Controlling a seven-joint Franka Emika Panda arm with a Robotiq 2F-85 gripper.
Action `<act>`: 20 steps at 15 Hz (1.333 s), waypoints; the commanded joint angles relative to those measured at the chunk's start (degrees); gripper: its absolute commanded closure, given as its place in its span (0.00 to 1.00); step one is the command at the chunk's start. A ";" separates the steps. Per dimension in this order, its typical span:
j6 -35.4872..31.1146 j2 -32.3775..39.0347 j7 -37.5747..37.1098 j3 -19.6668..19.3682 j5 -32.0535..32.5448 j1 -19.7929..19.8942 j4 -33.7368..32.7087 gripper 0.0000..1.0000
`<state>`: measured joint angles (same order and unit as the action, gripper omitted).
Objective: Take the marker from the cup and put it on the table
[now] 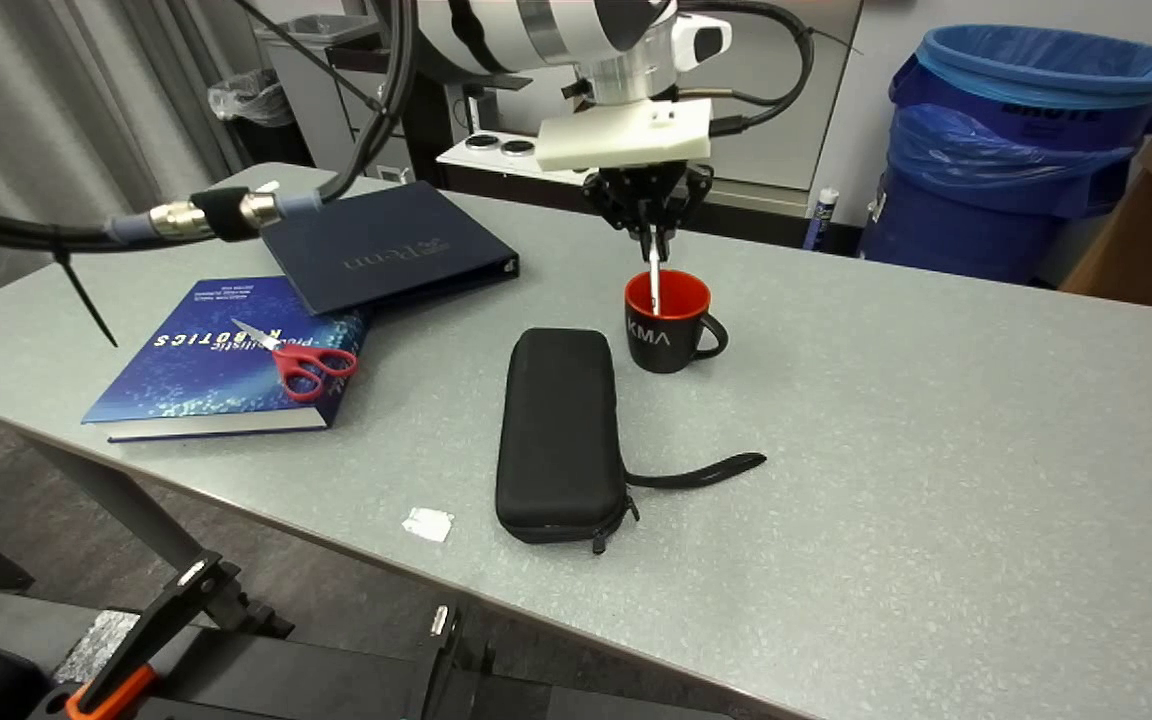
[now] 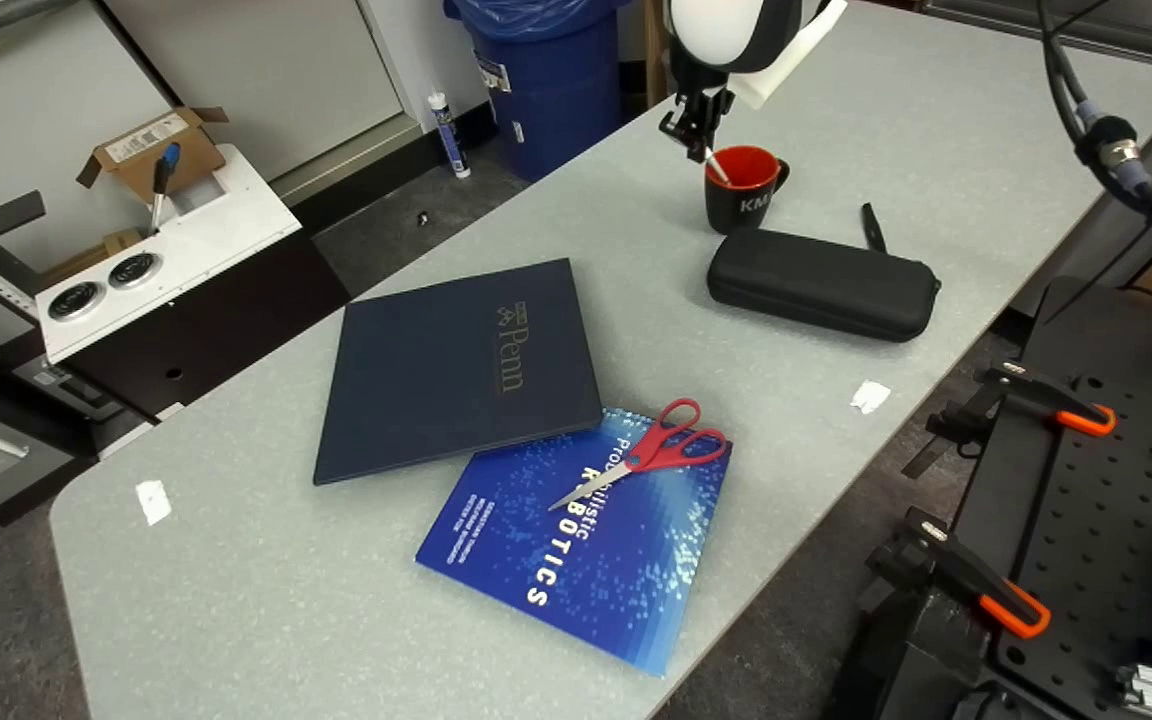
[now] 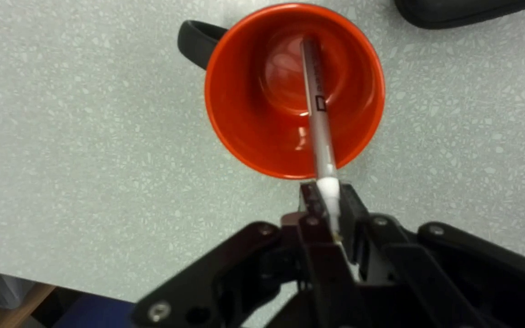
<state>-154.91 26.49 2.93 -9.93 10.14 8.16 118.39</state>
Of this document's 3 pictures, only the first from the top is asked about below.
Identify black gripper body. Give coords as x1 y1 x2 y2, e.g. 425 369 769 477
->
584 157 720 232

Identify black mug red inside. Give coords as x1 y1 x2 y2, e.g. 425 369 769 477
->
620 269 732 377

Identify dark navy binder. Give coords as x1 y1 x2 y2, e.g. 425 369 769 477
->
255 179 524 318

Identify blue trash bin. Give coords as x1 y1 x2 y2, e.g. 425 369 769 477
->
859 18 1152 289

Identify white tape piece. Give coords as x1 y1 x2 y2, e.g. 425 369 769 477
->
401 503 456 548

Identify blue robotics book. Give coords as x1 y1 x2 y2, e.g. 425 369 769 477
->
82 270 370 449

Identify black zip tie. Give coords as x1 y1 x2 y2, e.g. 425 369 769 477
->
53 246 123 353

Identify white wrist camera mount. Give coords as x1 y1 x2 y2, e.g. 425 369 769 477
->
531 94 715 176

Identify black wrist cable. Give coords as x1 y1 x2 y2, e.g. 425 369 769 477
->
682 0 819 139

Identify black zipper pouch with strap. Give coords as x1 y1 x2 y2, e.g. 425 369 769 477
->
493 322 772 559

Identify red handled scissors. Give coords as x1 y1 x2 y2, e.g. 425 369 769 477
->
227 315 366 406

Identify thick black cable bundle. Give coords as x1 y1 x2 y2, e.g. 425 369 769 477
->
0 0 425 256

